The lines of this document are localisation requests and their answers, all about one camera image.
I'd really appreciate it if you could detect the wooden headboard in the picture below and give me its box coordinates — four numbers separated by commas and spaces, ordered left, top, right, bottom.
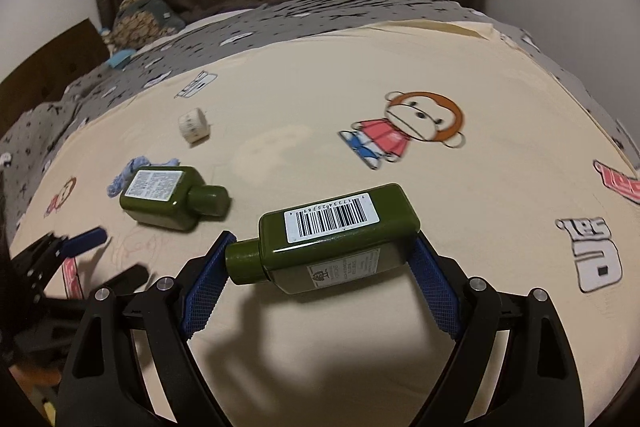
0, 19, 111, 135

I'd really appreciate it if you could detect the grey patterned plush toy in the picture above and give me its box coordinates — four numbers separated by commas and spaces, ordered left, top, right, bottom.
111, 0, 187, 46

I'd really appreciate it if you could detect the grey patterned duvet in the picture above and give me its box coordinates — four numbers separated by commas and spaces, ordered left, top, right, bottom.
60, 0, 640, 168

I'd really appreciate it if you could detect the small blue cloth item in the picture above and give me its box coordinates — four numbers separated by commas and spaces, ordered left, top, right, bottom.
107, 49, 137, 69

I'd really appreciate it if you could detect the cream cartoon printed sheet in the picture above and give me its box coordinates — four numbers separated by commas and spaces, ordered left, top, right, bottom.
7, 19, 640, 427

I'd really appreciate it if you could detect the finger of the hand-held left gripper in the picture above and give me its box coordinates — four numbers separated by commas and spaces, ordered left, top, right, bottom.
92, 263, 149, 297
56, 227, 109, 261

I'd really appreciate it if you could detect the green bottle with text label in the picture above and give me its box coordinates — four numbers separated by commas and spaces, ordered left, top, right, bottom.
119, 165, 230, 232

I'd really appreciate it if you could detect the blue scrunchie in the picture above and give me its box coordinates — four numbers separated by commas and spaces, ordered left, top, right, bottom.
106, 156, 179, 198

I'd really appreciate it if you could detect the green bottle with barcode label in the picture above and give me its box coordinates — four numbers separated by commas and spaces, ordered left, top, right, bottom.
225, 183, 421, 296

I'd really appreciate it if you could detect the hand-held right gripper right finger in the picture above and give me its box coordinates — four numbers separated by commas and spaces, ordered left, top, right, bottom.
407, 232, 585, 427

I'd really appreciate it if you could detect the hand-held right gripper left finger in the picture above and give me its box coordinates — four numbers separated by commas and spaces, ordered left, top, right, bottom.
57, 231, 237, 427

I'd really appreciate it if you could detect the grey patterned pillow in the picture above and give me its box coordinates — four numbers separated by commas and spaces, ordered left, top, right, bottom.
0, 99, 88, 248

